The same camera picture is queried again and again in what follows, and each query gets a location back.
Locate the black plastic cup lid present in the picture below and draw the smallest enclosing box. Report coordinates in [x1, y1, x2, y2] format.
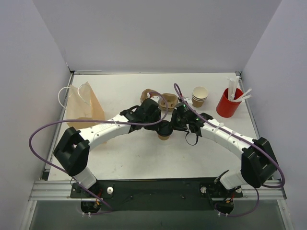
[156, 120, 173, 137]

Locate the brown paper coffee cup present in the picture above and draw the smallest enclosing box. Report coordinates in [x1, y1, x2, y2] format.
[158, 135, 170, 140]

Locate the stack of paper cups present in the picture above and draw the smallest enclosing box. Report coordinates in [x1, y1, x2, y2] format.
[192, 86, 209, 108]

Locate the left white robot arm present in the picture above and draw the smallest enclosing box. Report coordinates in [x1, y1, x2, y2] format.
[53, 96, 161, 197]

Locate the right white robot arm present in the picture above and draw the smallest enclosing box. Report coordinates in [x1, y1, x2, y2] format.
[171, 103, 277, 190]

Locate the brown cardboard cup carrier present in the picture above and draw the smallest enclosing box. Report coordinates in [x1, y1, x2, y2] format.
[140, 89, 178, 112]

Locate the red cylindrical straw holder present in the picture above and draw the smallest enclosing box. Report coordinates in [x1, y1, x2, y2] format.
[216, 88, 242, 118]

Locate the brown paper bag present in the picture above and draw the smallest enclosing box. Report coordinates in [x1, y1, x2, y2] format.
[66, 82, 105, 120]

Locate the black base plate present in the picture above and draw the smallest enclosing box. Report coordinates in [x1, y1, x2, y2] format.
[70, 176, 244, 211]

